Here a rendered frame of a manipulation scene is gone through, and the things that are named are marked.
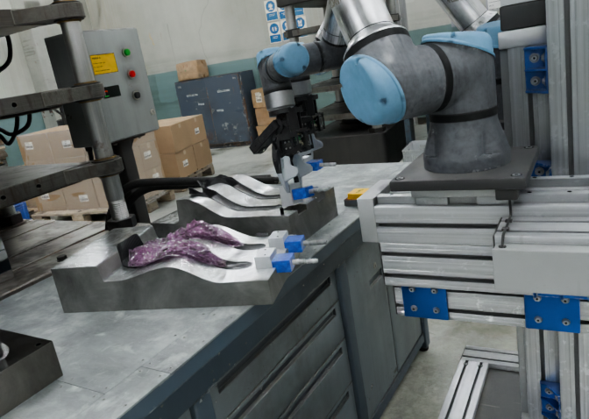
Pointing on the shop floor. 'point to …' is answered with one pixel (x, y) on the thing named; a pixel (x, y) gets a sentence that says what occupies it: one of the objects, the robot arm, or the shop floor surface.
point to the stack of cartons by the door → (260, 110)
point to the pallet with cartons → (184, 147)
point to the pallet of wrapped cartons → (66, 199)
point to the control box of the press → (131, 77)
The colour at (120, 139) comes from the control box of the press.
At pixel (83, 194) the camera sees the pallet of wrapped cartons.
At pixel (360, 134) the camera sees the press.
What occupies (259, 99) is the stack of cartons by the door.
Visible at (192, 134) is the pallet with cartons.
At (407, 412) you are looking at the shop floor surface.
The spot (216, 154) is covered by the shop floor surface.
